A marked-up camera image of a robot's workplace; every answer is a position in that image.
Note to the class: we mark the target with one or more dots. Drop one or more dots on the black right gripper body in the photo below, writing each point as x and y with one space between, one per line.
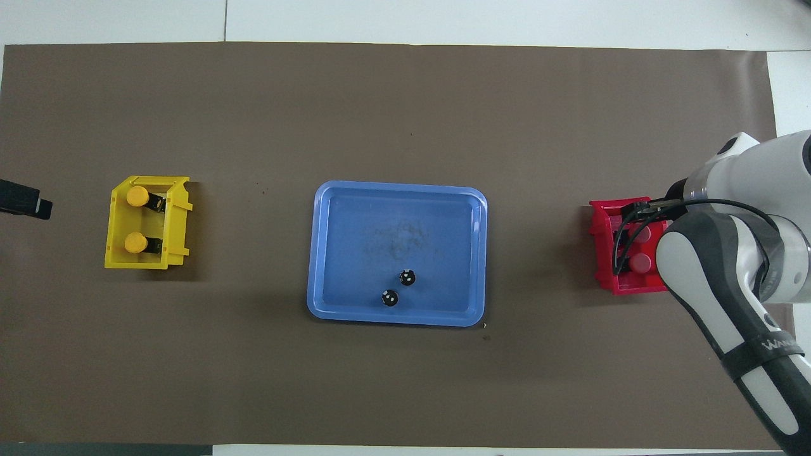
676 191

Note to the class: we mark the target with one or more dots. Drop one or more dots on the red push button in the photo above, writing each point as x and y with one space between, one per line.
644 235
641 262

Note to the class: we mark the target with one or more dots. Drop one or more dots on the yellow push button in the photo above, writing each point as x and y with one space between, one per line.
135 242
137 196

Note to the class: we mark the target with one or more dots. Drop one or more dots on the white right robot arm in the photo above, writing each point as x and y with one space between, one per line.
709 278

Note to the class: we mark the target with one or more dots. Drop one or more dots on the blue plastic tray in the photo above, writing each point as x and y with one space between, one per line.
355 253

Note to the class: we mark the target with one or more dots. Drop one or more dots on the yellow plastic storage bin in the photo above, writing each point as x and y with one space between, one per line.
117 221

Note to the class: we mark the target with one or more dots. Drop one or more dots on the red plastic storage bin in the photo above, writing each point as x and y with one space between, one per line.
602 278

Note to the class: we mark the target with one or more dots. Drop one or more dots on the brown paper table mat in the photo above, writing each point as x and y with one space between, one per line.
253 380

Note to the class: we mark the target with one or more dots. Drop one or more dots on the small black cylinder component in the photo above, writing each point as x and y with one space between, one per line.
407 277
389 297

